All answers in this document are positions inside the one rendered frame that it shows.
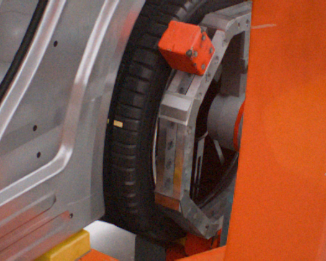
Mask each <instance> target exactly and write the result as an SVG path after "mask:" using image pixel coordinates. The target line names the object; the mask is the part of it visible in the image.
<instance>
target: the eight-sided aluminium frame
mask: <svg viewBox="0 0 326 261"><path fill-rule="evenodd" d="M251 7H252V1H250V0H249V1H247V2H246V1H243V2H242V3H240V4H237V5H234V6H231V7H228V8H225V9H222V10H218V11H216V12H210V13H209V14H206V15H205V17H204V18H203V20H202V22H201V23H199V26H200V27H202V28H203V29H204V31H205V32H206V34H207V36H208V38H209V40H210V41H211V40H212V42H211V43H212V45H213V47H214V48H215V52H214V54H213V56H212V58H211V60H210V62H209V65H208V67H207V68H206V70H205V72H204V75H203V76H198V75H195V77H194V74H192V73H187V72H185V71H181V70H177V72H176V74H175V76H174V78H173V80H172V82H171V84H170V87H169V88H168V90H166V91H165V95H164V97H163V100H162V102H161V108H160V112H159V115H158V117H159V118H160V127H159V138H158V156H157V166H156V184H155V190H154V193H155V204H156V205H157V207H158V208H160V209H162V210H164V212H165V213H166V214H167V215H169V217H170V218H171V219H173V220H174V221H175V222H176V223H177V224H179V225H180V226H181V227H182V228H183V230H184V231H186V232H188V233H190V234H192V235H196V236H198V237H201V238H202V237H203V238H204V239H207V240H209V239H210V238H211V236H214V235H215V233H216V231H218V230H219V229H221V228H222V223H223V220H224V214H225V207H226V202H227V197H226V195H227V193H228V192H229V191H231V190H232V189H234V188H235V184H236V178H237V171H236V174H235V176H234V178H233V180H232V182H231V183H230V186H229V187H228V188H227V189H226V190H224V191H223V192H221V194H220V195H218V197H216V198H215V199H213V200H212V201H210V203H209V204H207V205H206V206H204V207H203V208H202V209H201V210H200V209H199V208H198V206H197V205H195V204H194V203H193V202H192V200H191V199H190V196H189V190H190V182H191V170H192V156H193V148H194V135H195V127H196V118H197V114H198V110H199V106H200V105H201V103H202V100H203V98H204V96H205V94H206V92H207V90H208V88H209V85H210V83H211V81H212V79H213V77H214V74H215V72H216V71H217V68H218V65H219V63H220V61H221V59H222V57H223V54H224V53H225V50H226V48H227V46H228V45H229V42H230V39H231V38H232V37H233V36H234V35H236V34H239V33H241V32H243V30H245V29H247V28H248V29H251V28H250V25H251ZM193 78H194V79H193ZM192 79H193V80H192ZM191 81H192V83H191ZM190 83H191V85H190ZM189 85H190V87H189ZM188 87H189V89H188ZM187 89H188V91H187V92H186V90H187ZM186 93H187V94H186ZM185 94H186V95H185ZM177 125H178V130H177ZM176 133H177V138H176ZM175 149H176V154H175ZM174 158H175V162H174ZM173 173H174V178H173Z"/></svg>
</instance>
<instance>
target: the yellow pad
mask: <svg viewBox="0 0 326 261"><path fill-rule="evenodd" d="M90 251H91V248H90V235H89V232H88V231H86V230H84V229H83V230H81V231H79V232H78V233H76V234H75V235H73V236H71V237H69V238H68V239H67V240H65V241H64V242H62V243H61V244H58V245H57V246H55V247H54V248H52V250H49V251H48V252H46V253H45V254H43V255H42V256H40V257H39V258H37V259H36V260H34V261H77V260H79V259H80V258H82V257H84V256H85V255H86V254H88V253H89V252H90Z"/></svg>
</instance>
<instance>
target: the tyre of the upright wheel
mask: <svg viewBox="0 0 326 261"><path fill-rule="evenodd" d="M243 1H246V2H247V1H249V0H146V2H145V4H144V6H143V7H142V10H141V11H140V14H139V15H138V17H137V20H136V22H135V25H134V28H133V31H132V33H131V35H130V38H129V41H128V43H127V46H126V48H125V52H124V55H123V57H122V61H121V64H120V67H119V72H118V75H117V79H116V82H115V86H114V91H113V95H112V100H111V106H110V110H109V116H108V120H107V128H106V138H105V143H104V156H103V194H104V202H105V207H106V210H105V215H104V216H103V217H101V218H100V219H102V220H105V221H107V222H111V223H113V224H115V225H117V226H120V227H122V228H124V229H126V230H128V231H132V232H135V233H137V234H140V235H141V236H144V237H148V238H149V239H152V240H156V241H158V242H170V241H174V240H178V239H180V238H182V237H184V236H187V232H186V231H184V230H183V228H182V227H181V226H180V225H179V224H177V223H176V222H175V221H174V220H173V219H171V218H170V217H169V215H167V214H166V213H165V212H164V210H162V209H160V208H158V207H157V205H156V204H155V193H154V188H153V183H152V174H151V166H150V154H151V143H152V129H153V122H154V118H155V113H156V108H157V105H158V102H159V98H160V94H161V91H162V89H163V86H164V83H165V80H166V77H167V76H168V73H169V69H170V68H171V67H170V66H169V64H168V62H167V61H166V60H165V58H164V56H163V55H162V54H161V53H160V51H159V50H158V49H157V47H156V46H157V44H158V43H159V41H160V39H161V37H162V35H163V34H164V33H165V30H166V28H167V26H168V24H169V23H170V21H178V22H182V23H185V24H190V25H196V26H197V25H198V23H200V22H201V21H202V20H203V18H204V17H205V15H206V14H209V13H210V12H215V11H218V10H222V9H225V8H228V7H231V6H234V5H237V4H240V3H242V2H243ZM238 159H239V153H238V155H237V157H236V161H235V163H234V164H233V166H232V168H231V170H230V171H229V173H228V175H227V176H226V177H225V180H224V182H223V183H222V184H221V185H220V187H219V188H218V190H217V191H216V192H215V193H214V194H213V195H212V197H211V198H210V199H209V200H208V201H206V202H205V203H204V204H202V205H201V206H200V207H199V209H200V210H201V209H202V208H203V207H204V206H206V205H207V204H209V203H210V201H212V200H213V199H215V198H216V197H218V195H220V194H221V192H223V191H224V190H226V189H227V188H228V187H229V186H230V183H231V182H232V180H233V178H234V176H235V174H236V171H237V168H238Z"/></svg>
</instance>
